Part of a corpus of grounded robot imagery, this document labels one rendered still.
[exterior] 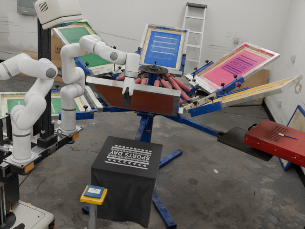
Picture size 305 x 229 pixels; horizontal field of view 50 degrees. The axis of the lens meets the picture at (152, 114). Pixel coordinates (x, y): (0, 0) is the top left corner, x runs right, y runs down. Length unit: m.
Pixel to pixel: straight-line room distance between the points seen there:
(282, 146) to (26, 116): 1.82
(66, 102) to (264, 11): 5.00
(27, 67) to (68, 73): 0.48
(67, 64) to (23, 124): 0.53
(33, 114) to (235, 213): 2.50
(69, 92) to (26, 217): 1.20
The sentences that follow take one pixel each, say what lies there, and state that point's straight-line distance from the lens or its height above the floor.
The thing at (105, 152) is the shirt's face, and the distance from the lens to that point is 2.44.
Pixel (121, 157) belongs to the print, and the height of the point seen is 0.95.
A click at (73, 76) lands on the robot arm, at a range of 2.16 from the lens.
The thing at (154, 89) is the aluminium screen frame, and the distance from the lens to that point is 1.99.
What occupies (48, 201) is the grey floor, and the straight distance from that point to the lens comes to 3.52.
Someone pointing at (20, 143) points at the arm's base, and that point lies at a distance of 1.93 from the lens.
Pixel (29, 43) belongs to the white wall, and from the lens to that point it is 7.39.
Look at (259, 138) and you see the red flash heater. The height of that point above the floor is 1.10.
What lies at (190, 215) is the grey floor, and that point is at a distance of 3.49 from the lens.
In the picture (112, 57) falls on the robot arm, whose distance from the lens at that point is 1.83.
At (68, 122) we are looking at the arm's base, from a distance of 2.26.
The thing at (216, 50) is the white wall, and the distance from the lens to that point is 6.61.
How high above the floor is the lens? 2.19
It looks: 23 degrees down
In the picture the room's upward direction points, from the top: 7 degrees clockwise
